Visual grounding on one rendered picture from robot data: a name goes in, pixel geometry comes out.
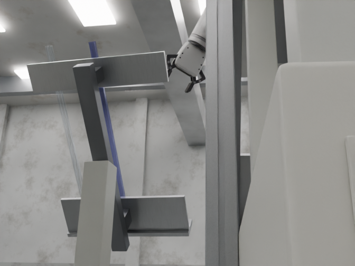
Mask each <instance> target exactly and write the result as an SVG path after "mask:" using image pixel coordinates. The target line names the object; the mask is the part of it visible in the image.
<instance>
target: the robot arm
mask: <svg viewBox="0 0 355 266"><path fill-rule="evenodd" d="M205 46H206V7H205V9H204V11H203V13H202V15H201V17H200V18H199V20H198V22H197V24H196V26H195V28H194V30H193V31H192V33H191V35H190V37H189V39H188V42H185V43H184V44H183V46H182V47H181V49H180V50H179V52H178V53H177V54H168V55H166V65H167V72H168V77H169V76H170V74H171V73H172V69H173V68H176V69H178V70H179V71H181V72H183V73H184V74H186V75H188V76H189V77H190V78H191V82H190V83H189V84H188V86H187V88H186V90H185V93H189V92H190V91H191V90H192V88H193V86H194V84H197V83H200V82H202V81H203V80H205V76H204V74H203V72H202V70H201V68H202V66H203V64H204V61H205ZM170 58H174V60H173V62H172V65H171V63H170ZM198 74H199V75H200V79H198V80H196V77H197V76H198Z"/></svg>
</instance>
